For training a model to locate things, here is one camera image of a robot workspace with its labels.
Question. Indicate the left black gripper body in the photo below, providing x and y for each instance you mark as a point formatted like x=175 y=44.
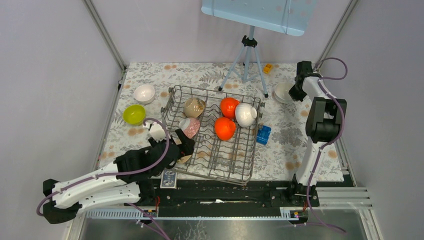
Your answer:
x=154 y=142

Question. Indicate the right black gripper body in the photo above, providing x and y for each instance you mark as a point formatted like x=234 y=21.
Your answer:
x=298 y=94

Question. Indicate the white ribbed bowl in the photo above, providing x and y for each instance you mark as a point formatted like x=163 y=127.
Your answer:
x=245 y=114
x=281 y=92

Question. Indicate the grey wire dish rack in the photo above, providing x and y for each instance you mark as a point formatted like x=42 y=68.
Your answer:
x=230 y=161

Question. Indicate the yellow-green bowl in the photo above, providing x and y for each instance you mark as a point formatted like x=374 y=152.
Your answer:
x=134 y=114

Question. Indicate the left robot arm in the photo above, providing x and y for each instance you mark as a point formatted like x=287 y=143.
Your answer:
x=126 y=180

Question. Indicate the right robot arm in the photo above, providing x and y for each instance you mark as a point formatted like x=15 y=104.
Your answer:
x=324 y=125

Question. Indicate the near beige patterned bowl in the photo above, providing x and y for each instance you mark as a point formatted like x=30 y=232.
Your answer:
x=184 y=159

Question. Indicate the beige patterned bowl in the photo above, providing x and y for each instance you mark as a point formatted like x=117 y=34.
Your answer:
x=184 y=159
x=194 y=107

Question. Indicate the pink patterned bowl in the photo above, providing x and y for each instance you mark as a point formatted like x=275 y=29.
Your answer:
x=190 y=126

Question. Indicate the blue playing card box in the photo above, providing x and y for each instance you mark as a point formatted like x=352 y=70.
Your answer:
x=169 y=179

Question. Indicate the orange toy block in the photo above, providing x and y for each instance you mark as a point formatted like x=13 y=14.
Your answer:
x=267 y=68

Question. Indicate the far beige patterned bowl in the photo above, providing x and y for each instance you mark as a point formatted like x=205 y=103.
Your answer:
x=194 y=107

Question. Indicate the near orange bowl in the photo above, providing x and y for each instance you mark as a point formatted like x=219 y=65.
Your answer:
x=224 y=128

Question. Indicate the orange bowl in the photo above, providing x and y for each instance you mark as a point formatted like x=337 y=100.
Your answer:
x=228 y=107
x=224 y=128

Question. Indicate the light blue board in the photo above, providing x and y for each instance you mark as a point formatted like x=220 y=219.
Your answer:
x=290 y=17

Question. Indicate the far orange bowl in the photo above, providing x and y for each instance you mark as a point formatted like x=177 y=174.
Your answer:
x=228 y=107

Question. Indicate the floral tablecloth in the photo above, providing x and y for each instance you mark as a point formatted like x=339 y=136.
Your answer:
x=278 y=160

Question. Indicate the light blue tripod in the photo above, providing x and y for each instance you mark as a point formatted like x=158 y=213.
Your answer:
x=249 y=45

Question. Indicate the blue toy block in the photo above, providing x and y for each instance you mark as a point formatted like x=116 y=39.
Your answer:
x=263 y=134

